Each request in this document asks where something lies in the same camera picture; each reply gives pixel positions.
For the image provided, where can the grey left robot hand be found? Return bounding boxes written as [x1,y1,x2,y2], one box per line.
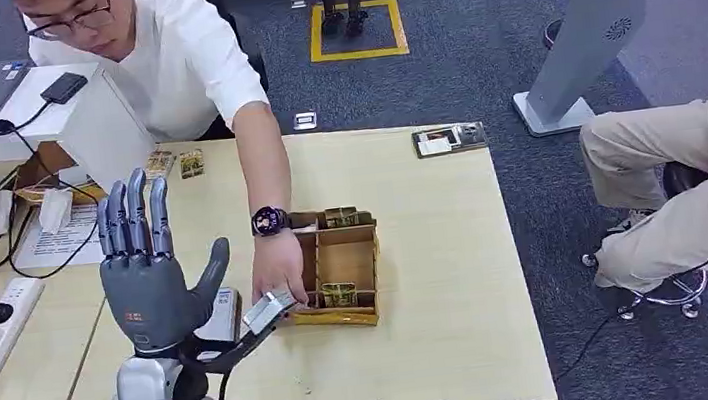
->
[87,158,243,361]

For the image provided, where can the person's left hand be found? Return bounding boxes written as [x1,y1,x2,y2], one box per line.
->
[243,227,312,313]

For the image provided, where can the wooden card box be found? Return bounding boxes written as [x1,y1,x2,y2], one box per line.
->
[274,203,390,338]

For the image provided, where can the black wristwatch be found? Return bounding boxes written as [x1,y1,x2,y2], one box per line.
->
[248,203,294,240]

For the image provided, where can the white box with blue print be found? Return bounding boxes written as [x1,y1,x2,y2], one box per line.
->
[189,285,248,349]

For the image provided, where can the printed paper sheet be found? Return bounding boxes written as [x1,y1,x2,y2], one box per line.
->
[8,202,107,275]

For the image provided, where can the seated person in beige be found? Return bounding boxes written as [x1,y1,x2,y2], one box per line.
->
[571,71,708,305]

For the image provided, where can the white box stand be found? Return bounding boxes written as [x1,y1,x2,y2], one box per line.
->
[0,54,161,204]

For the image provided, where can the grey floor stand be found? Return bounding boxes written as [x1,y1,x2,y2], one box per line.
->
[500,0,680,140]

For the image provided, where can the chrome stool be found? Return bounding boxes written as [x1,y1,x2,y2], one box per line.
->
[570,157,708,332]

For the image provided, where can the person in white shirt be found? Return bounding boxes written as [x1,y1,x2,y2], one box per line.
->
[12,0,312,335]

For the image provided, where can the person's glasses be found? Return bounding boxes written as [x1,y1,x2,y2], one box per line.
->
[22,0,118,45]

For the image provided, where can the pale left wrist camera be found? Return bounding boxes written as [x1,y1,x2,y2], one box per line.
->
[239,286,301,338]

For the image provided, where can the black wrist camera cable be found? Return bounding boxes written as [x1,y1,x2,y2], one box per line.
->
[211,371,234,400]

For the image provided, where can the black desk cable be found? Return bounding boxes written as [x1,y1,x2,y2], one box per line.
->
[0,94,109,286]

